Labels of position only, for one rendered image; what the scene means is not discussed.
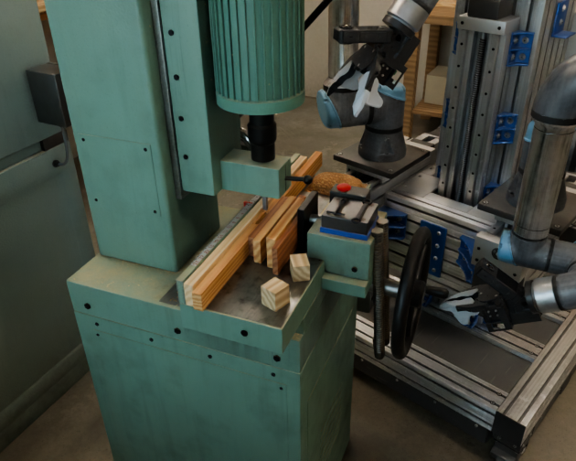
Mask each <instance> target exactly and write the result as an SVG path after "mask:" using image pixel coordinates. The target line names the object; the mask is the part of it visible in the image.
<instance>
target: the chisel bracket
mask: <svg viewBox="0 0 576 461"><path fill-rule="evenodd" d="M220 171H221V182H222V189H226V190H231V191H236V192H241V193H246V194H252V195H257V196H262V197H267V198H277V199H280V198H281V197H282V196H283V194H284V193H285V192H286V191H287V190H288V188H289V187H290V186H291V185H292V181H287V180H284V179H285V176H291V157H289V156H282V155H275V159H274V160H272V161H271V162H266V163H259V162H255V161H253V160H252V159H251V151H247V150H240V149H235V148H234V149H233V150H231V151H230V152H229V153H228V154H227V155H225V156H224V157H223V158H222V159H221V160H220Z"/></svg>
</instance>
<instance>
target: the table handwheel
mask: <svg viewBox="0 0 576 461"><path fill-rule="evenodd" d="M431 252H432V233H431V231H430V229H429V228H427V227H424V226H423V227H419V228H418V229H417V230H416V231H415V233H414V235H413V237H412V239H411V243H410V246H409V249H408V251H407V254H406V258H405V261H404V264H403V268H402V272H401V276H400V281H395V280H390V279H384V295H388V296H392V297H396V302H395V307H394V313H393V319H392V327H391V337H390V348H391V353H392V355H393V357H394V358H395V359H404V358H405V357H406V356H407V354H408V353H409V350H410V348H411V344H412V341H413V339H414V335H415V332H416V328H417V325H418V322H419V318H420V313H421V307H422V304H423V301H424V297H425V292H426V284H427V278H428V272H429V267H430V260H431Z"/></svg>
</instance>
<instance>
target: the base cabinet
mask: <svg viewBox="0 0 576 461"><path fill-rule="evenodd" d="M74 313H75V317H76V320H77V323H78V327H79V331H80V336H81V340H82V344H83V347H84V350H85V354H86V358H87V361H88V364H89V368H90V372H91V377H92V381H93V385H94V389H95V391H96V395H97V399H98V403H99V405H100V409H101V416H102V419H103V422H104V426H105V430H106V433H107V436H108V440H109V444H110V447H111V450H112V457H113V460H114V461H342V458H343V455H344V453H345V451H346V448H347V444H348V441H349V433H350V417H351V401H352V384H353V369H354V352H355V335H356V320H357V297H356V296H353V295H345V294H342V295H341V296H340V297H339V299H338V301H337V303H336V306H335V308H334V310H333V312H332V314H331V316H330V317H329V318H328V320H327V322H326V324H325V327H324V329H323V331H322V333H321V334H320V336H319V338H318V340H317V341H316V343H315V346H314V348H313V350H312V352H311V353H310V355H309V357H308V359H307V361H306V363H305V364H304V367H303V369H302V371H301V372H300V373H296V372H293V371H289V370H284V369H281V368H277V367H274V366H271V365H267V364H264V363H260V362H258V361H254V360H251V359H245V358H242V357H238V356H235V355H231V354H229V353H225V352H222V351H218V350H215V349H212V348H206V347H202V346H199V345H196V344H192V343H189V342H185V341H183V340H179V339H176V338H171V337H167V336H163V335H160V334H156V333H154V332H150V331H147V330H143V329H140V328H137V327H131V326H127V325H125V324H121V323H118V322H114V321H111V320H108V319H104V318H101V317H97V316H92V315H88V314H85V313H81V312H79V311H74Z"/></svg>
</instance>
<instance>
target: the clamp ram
mask: <svg viewBox="0 0 576 461"><path fill-rule="evenodd" d="M316 219H322V215H319V214H318V191H311V193H310V194H309V195H308V197H307V198H306V199H305V200H304V202H303V203H302V204H301V206H300V207H299V208H298V210H297V236H298V246H302V247H304V246H305V245H306V243H307V232H308V231H309V230H310V228H311V227H312V226H313V224H314V223H315V221H316Z"/></svg>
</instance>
